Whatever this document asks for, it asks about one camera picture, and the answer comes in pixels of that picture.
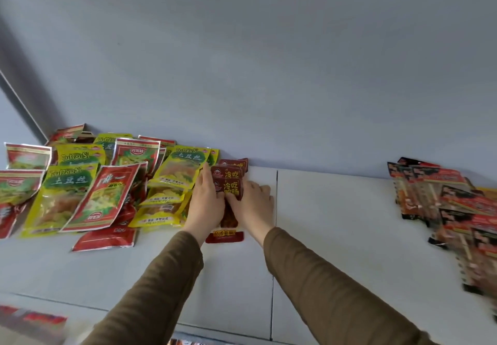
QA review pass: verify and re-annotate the person's right hand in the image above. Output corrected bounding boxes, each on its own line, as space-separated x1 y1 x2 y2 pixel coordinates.
225 181 275 248

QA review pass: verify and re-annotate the person's left hand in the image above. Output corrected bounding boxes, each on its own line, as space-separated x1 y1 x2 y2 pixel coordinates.
181 162 227 248

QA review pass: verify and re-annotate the pile of yellow snack packets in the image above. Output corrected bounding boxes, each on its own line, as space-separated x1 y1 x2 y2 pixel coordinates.
128 145 220 229

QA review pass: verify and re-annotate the white metal shelf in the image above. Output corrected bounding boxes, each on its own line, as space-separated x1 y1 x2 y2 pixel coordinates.
0 0 497 345

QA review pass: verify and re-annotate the pile of red snack packets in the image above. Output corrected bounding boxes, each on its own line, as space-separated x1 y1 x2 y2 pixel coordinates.
60 135 178 252

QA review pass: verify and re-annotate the yellow green snack packet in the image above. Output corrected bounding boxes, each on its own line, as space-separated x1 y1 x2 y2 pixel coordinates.
21 162 100 239
93 133 133 163
56 143 106 166

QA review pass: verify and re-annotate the red foil snack packet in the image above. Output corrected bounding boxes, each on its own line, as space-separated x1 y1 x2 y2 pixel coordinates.
4 143 52 171
0 169 47 239
46 123 96 146

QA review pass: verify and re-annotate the pile of black red snacks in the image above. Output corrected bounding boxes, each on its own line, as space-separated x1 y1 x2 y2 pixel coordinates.
387 157 497 324

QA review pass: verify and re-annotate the person's left forearm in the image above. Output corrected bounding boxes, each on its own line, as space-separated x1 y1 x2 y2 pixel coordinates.
81 231 204 345

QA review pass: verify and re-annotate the person's right forearm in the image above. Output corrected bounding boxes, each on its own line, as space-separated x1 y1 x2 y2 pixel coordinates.
263 227 435 345

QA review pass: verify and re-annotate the red plastic basket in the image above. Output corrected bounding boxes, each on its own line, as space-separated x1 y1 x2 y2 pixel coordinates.
0 305 67 334

